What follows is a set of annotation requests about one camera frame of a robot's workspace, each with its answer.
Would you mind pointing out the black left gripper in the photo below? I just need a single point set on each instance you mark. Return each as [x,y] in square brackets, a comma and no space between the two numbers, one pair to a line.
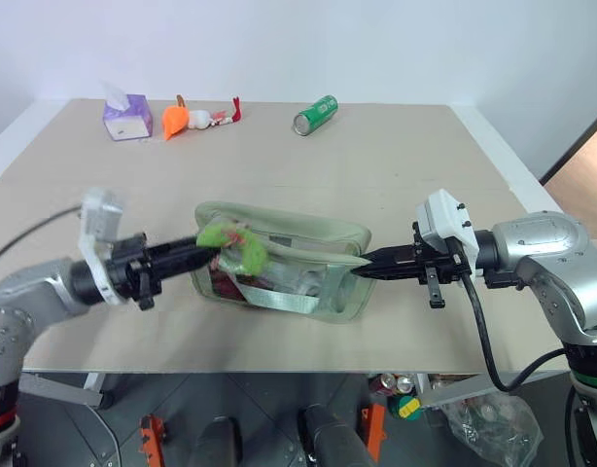
[128,272]

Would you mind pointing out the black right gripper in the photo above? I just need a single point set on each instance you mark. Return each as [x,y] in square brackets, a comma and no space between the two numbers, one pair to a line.
[437,270]

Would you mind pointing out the green zip pouch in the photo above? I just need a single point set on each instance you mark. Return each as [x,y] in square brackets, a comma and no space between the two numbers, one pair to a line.
[298,233]

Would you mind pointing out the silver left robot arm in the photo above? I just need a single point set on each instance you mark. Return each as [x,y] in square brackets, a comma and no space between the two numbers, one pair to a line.
[21,311]

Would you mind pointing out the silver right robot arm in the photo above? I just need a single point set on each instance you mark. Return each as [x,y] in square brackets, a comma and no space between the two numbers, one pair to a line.
[556,262]

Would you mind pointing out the orange plush toy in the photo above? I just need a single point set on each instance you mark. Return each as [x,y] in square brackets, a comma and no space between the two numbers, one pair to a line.
[174,121]

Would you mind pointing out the white and red plush toy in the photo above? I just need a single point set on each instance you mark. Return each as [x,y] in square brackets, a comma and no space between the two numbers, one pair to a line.
[206,118]

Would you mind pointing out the dark red packet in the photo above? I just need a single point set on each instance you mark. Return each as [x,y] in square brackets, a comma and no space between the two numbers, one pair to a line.
[225,284]

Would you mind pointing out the red drink can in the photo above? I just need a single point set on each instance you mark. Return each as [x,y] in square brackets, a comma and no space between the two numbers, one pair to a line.
[382,383]

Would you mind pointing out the silver drink can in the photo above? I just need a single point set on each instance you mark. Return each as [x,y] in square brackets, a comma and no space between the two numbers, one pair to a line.
[405,383]

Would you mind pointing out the green and yellow round lid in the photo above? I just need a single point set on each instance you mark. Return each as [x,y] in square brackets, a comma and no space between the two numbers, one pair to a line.
[404,407]

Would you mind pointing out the purple tissue box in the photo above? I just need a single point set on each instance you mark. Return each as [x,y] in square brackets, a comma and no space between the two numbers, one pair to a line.
[127,119]

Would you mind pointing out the green drink can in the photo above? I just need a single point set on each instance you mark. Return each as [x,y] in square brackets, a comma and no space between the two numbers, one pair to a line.
[316,115]

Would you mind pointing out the orange clamp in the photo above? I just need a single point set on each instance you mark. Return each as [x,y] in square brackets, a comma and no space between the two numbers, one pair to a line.
[151,440]
[375,430]

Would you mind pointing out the white tissue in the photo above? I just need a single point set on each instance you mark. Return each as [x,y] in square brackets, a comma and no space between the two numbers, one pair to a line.
[116,95]

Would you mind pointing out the dark rounded shape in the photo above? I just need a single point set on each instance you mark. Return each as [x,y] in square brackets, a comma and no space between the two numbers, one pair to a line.
[330,438]

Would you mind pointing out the clear plastic bag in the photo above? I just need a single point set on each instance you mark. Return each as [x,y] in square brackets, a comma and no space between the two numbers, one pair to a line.
[493,428]

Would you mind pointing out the brown door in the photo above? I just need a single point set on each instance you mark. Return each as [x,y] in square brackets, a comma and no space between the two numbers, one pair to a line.
[583,155]

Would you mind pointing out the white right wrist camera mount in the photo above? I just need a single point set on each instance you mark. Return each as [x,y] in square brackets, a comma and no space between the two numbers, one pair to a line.
[446,216]

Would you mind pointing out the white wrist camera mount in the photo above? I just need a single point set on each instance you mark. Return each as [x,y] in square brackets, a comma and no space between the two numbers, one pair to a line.
[100,214]
[446,216]

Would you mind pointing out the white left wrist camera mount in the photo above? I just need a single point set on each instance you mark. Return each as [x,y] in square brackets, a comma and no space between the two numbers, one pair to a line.
[100,214]

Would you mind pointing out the grey table leg bracket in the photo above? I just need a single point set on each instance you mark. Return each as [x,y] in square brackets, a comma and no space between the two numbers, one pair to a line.
[65,389]

